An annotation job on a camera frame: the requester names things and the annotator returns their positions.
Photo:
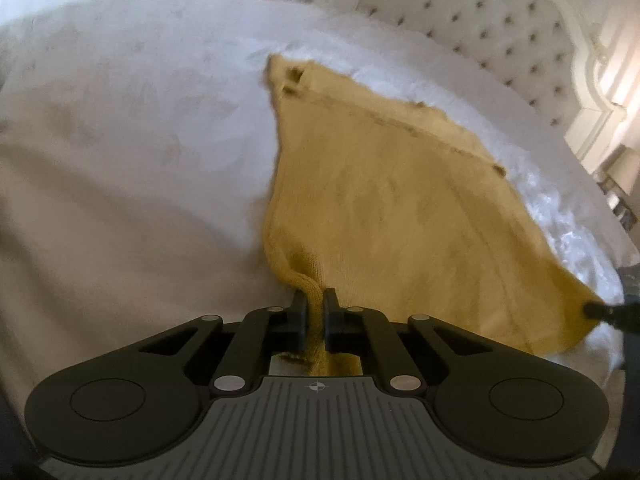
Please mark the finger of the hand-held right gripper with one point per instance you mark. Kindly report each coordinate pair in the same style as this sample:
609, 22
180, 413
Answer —
602, 311

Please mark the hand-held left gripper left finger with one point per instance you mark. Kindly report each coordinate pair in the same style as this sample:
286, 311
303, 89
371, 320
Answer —
298, 316

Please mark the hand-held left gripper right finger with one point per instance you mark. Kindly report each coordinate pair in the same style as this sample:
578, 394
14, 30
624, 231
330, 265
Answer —
331, 316

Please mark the yellow long-sleeved sweater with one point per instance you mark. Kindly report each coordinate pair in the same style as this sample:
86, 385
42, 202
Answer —
390, 200

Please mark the white table lamp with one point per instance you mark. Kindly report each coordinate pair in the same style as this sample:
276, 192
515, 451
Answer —
622, 167

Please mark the white bed cover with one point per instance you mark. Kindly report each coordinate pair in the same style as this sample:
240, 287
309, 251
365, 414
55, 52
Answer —
125, 125

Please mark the tufted beige headboard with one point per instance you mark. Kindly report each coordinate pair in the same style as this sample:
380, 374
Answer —
480, 15

